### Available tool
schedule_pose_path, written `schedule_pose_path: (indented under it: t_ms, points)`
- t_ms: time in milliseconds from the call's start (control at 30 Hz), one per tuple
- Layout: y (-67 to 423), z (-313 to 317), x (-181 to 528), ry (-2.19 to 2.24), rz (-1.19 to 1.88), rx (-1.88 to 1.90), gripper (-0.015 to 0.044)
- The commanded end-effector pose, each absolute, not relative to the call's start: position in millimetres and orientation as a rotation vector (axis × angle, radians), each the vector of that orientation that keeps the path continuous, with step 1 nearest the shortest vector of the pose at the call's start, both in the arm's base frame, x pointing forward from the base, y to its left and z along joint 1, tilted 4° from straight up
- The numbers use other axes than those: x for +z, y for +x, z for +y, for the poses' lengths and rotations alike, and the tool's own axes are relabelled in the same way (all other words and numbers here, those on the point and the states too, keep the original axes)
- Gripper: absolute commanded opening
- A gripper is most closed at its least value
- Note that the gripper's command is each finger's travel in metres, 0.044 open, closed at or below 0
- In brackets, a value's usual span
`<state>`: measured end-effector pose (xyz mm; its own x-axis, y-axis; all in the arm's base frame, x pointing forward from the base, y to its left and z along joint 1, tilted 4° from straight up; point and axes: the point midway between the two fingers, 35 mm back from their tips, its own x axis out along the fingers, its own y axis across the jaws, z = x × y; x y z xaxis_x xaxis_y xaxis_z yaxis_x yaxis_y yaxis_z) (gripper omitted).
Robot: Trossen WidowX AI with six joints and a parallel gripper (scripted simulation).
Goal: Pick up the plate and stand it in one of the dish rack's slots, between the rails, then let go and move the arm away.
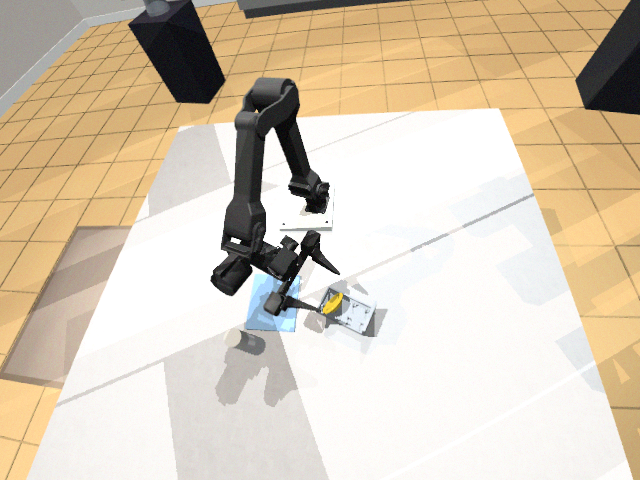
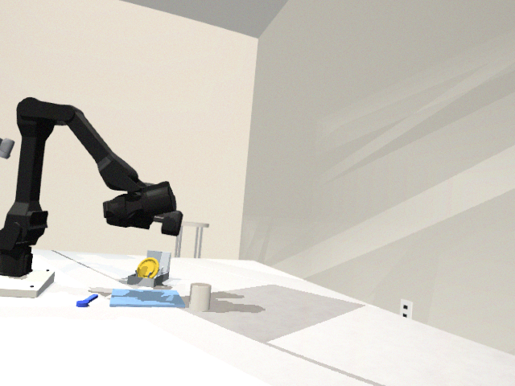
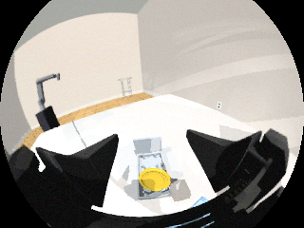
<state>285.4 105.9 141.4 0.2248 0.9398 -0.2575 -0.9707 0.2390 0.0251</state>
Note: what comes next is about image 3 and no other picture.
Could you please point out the yellow plate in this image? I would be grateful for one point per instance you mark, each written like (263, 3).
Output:
(154, 179)

